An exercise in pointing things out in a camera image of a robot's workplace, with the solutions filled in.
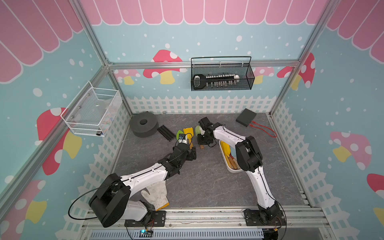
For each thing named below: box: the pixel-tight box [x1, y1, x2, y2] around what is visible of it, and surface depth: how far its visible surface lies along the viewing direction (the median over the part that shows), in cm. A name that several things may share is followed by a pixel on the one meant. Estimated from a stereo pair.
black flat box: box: [235, 108, 257, 127], surface depth 122 cm
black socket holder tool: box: [192, 74, 240, 90], surface depth 91 cm
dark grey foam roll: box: [129, 112, 159, 138], surface depth 110 cm
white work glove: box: [141, 180, 170, 211], surface depth 83 cm
